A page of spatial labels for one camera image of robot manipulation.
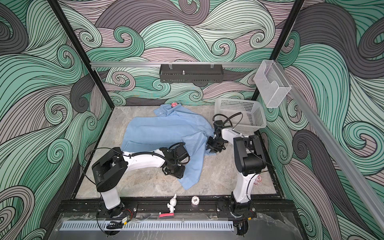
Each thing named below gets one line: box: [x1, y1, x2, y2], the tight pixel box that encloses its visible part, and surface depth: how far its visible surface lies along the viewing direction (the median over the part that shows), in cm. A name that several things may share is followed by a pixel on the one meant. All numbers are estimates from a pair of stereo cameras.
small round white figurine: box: [191, 195, 200, 207], surface depth 72 cm
